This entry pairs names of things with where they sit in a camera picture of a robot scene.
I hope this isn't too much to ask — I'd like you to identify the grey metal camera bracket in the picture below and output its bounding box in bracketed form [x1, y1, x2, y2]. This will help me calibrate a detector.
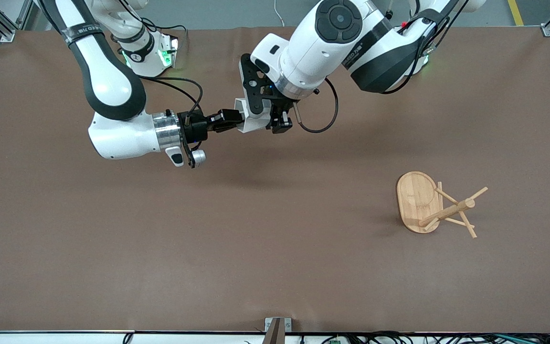
[264, 317, 292, 344]

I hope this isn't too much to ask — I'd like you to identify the white faceted cup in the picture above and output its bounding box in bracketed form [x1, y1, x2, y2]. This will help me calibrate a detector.
[233, 98, 275, 133]

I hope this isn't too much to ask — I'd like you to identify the brown table cover sheet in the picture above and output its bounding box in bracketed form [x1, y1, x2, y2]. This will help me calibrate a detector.
[0, 26, 550, 333]

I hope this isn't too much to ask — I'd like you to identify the black right base cable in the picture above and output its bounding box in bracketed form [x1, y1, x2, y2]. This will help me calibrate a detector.
[110, 0, 188, 48]

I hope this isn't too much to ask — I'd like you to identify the wooden cup rack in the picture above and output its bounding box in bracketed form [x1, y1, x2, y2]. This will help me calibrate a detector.
[396, 171, 489, 239]

